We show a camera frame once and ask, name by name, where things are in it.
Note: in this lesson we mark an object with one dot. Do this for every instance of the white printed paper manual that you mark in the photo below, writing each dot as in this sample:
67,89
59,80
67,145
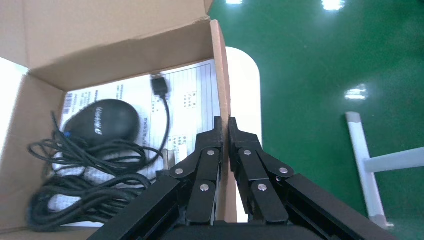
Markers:
195,86

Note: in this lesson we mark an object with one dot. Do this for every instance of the brown cardboard storage box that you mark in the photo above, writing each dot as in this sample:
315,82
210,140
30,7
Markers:
99,33

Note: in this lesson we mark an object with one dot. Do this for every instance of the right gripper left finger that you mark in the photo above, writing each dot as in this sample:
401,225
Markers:
205,172

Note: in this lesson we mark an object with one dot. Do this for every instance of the black computer mouse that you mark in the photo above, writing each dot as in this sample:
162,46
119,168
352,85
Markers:
106,121

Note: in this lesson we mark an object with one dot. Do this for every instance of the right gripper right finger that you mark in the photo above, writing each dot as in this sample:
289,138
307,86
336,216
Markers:
255,179

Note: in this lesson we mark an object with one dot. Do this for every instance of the white table leg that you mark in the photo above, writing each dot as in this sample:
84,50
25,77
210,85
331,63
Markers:
361,159

